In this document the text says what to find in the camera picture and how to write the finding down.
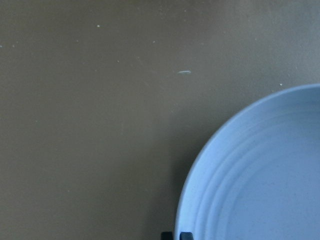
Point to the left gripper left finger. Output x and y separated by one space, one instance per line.
166 235

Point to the blue plate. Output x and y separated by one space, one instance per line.
258 176

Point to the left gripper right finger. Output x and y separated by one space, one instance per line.
186 236

